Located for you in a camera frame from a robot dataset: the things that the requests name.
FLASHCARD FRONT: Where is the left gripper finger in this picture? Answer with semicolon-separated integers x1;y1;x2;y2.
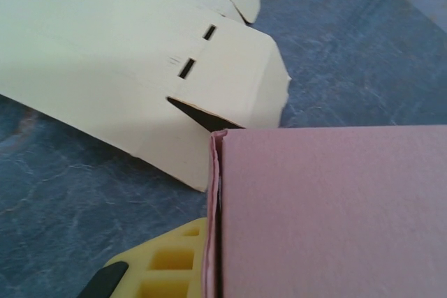
87;216;210;298

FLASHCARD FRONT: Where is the pink paper box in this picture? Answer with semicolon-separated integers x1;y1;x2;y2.
200;126;447;298

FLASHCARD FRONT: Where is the yellow paper box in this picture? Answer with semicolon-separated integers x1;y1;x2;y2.
0;0;293;193

